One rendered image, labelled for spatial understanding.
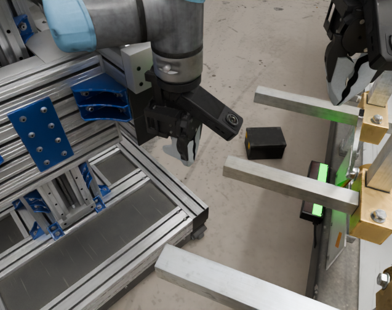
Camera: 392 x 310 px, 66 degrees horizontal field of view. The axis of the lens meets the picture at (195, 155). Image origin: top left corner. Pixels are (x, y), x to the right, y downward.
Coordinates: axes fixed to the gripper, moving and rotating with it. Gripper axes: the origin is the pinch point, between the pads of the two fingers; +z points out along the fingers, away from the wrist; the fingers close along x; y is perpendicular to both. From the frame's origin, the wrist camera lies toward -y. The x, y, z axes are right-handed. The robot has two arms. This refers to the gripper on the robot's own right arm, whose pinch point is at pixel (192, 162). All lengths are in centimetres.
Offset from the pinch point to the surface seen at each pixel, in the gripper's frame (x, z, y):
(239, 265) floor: -20, 83, -13
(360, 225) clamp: 5.0, -3.1, -30.9
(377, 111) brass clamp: -25.3, -4.2, -33.1
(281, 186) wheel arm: 1.5, -2.4, -17.8
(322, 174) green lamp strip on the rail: -18.5, 12.4, -27.3
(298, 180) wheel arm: -0.2, -3.4, -20.3
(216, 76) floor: -156, 83, 44
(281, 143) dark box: -89, 71, -16
